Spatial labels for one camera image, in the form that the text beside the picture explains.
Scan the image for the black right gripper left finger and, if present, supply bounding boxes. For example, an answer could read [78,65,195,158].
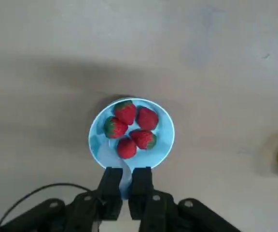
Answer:
[0,166,124,232]

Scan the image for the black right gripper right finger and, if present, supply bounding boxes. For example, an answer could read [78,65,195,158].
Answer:
[128,166,241,232]

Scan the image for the light blue plastic spoon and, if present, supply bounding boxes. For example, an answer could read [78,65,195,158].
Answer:
[94,139,133,201]

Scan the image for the red strawberry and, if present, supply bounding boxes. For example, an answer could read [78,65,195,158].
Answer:
[117,137,138,160]
[104,116,129,139]
[114,101,137,126]
[129,129,157,150]
[136,106,159,131]

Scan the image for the blue bowl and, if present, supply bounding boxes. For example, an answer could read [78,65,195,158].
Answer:
[88,97,176,170]

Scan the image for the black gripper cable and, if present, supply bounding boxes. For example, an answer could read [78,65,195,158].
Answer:
[0,183,105,230]

